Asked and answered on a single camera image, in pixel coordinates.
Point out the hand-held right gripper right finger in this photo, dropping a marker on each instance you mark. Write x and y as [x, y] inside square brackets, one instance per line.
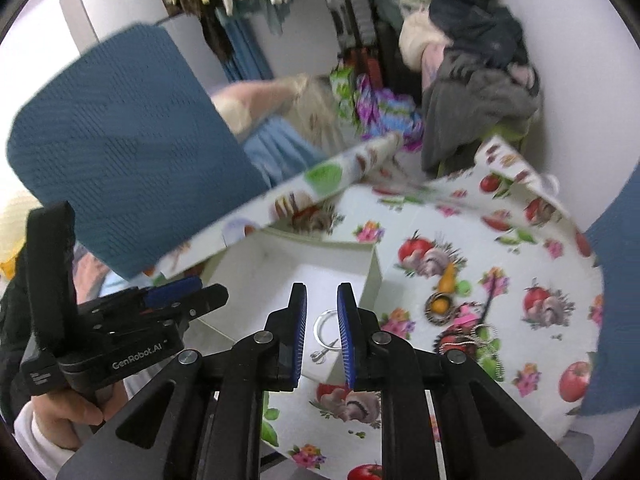
[345, 330]

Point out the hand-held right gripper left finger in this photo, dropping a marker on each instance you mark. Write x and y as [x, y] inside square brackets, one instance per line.
[300, 330]

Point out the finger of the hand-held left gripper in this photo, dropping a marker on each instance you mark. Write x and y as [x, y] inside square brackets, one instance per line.
[205, 297]
[172, 290]

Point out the silver bangle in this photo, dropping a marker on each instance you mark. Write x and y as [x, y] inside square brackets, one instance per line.
[316, 330]

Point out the white cardboard box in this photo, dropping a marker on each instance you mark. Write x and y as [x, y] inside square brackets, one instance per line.
[280, 265]

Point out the orange carrot-shaped charm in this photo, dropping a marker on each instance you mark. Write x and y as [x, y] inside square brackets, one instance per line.
[448, 277]

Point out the pink hair clip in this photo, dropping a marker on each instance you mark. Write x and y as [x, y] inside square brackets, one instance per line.
[465, 317]

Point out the black hair stick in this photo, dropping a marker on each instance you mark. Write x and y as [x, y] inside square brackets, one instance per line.
[490, 297]

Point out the person's left forearm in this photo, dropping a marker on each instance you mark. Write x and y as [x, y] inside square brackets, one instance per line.
[35, 450]

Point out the person's left hand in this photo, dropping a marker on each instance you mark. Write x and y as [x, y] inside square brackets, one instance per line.
[65, 415]

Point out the yellow cloth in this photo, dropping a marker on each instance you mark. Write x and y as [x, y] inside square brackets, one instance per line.
[12, 235]

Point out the dark cloth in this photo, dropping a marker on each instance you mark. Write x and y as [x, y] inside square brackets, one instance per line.
[12, 335]

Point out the blue mesh chair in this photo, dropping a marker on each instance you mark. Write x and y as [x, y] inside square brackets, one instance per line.
[615, 310]
[125, 150]

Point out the light blue cloth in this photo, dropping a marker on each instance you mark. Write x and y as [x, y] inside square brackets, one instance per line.
[280, 150]

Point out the fruit printed tablecloth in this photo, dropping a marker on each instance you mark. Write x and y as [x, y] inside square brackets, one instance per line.
[505, 260]

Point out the pink cloth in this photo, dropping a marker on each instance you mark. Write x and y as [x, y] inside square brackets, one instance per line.
[245, 100]

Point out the cream patterned cloth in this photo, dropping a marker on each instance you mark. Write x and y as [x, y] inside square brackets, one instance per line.
[315, 105]

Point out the colourful floral bag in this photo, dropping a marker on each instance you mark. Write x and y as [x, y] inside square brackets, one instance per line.
[380, 110]

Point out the blue hanging cloth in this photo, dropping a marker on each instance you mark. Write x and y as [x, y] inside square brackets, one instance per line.
[245, 55]

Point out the green chair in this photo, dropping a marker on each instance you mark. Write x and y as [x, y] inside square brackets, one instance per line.
[505, 135]

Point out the grey garment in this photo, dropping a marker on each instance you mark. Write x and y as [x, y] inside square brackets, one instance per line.
[475, 105]

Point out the red bag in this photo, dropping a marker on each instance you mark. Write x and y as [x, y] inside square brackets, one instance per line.
[365, 65]

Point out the cream garment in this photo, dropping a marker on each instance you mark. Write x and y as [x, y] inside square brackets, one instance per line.
[415, 40]

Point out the black and white suitcase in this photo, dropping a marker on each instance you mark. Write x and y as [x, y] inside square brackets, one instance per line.
[352, 15]

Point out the dark navy garment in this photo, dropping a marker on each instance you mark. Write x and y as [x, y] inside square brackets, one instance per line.
[480, 30]

